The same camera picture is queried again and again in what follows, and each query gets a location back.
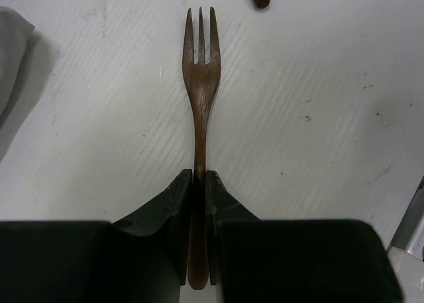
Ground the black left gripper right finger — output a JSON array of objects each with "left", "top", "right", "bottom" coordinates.
[{"left": 205, "top": 171, "right": 403, "bottom": 302}]

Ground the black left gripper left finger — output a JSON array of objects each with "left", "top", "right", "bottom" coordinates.
[{"left": 1, "top": 169, "right": 192, "bottom": 302}]

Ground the brown wooden fork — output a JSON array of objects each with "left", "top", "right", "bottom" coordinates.
[{"left": 182, "top": 7, "right": 221, "bottom": 290}]

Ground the grey cloth placemat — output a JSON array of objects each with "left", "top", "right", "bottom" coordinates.
[{"left": 1, "top": 6, "right": 34, "bottom": 124}]

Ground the right aluminium frame rail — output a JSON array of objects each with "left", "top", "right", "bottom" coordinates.
[{"left": 391, "top": 180, "right": 424, "bottom": 261}]

